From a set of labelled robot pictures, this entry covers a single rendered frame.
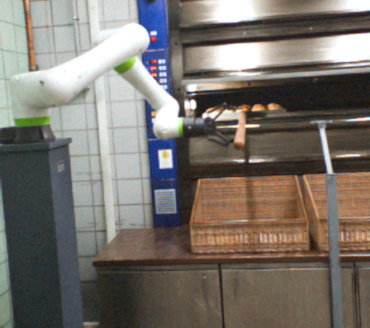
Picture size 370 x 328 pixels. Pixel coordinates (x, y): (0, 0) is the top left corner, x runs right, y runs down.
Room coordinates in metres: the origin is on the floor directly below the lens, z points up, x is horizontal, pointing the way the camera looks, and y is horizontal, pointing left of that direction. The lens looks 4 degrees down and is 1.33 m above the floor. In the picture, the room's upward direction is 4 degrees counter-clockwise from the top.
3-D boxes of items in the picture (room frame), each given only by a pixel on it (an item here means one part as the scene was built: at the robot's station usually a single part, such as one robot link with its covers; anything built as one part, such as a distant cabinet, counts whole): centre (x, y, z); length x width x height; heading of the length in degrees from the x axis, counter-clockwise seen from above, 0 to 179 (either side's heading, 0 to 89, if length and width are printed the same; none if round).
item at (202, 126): (2.09, -0.04, 1.19); 0.09 x 0.07 x 0.08; 84
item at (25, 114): (1.69, 0.59, 1.36); 0.16 x 0.13 x 0.19; 48
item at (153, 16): (3.62, 0.10, 1.07); 1.93 x 0.16 x 2.15; 173
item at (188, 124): (2.11, 0.03, 1.19); 0.12 x 0.06 x 0.09; 174
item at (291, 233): (2.37, -0.23, 0.72); 0.56 x 0.49 x 0.28; 84
